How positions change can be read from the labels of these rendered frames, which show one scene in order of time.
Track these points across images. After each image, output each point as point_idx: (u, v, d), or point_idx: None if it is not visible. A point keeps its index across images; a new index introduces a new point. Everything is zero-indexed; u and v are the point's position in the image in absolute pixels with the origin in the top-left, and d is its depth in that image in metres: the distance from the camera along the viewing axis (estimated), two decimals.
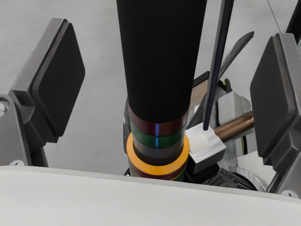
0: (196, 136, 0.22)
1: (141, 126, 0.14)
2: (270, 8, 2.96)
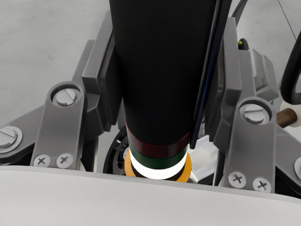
0: (199, 151, 0.21)
1: (139, 147, 0.13)
2: None
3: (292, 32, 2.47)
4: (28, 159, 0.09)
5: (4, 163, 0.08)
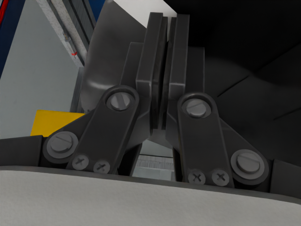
0: None
1: None
2: None
3: None
4: (78, 169, 0.08)
5: (54, 168, 0.08)
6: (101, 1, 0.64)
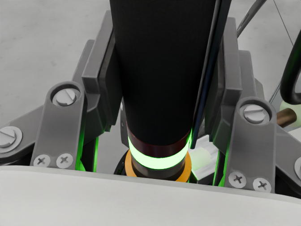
0: (199, 151, 0.21)
1: (140, 147, 0.13)
2: (274, 3, 2.88)
3: (290, 38, 2.53)
4: (28, 159, 0.09)
5: (4, 163, 0.08)
6: None
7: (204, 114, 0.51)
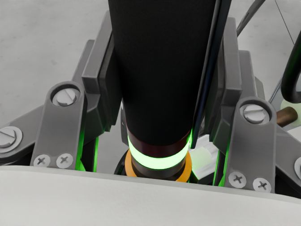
0: (199, 150, 0.21)
1: (140, 147, 0.13)
2: (275, 0, 2.87)
3: (290, 36, 2.52)
4: (28, 159, 0.09)
5: (4, 163, 0.08)
6: None
7: (204, 113, 0.51)
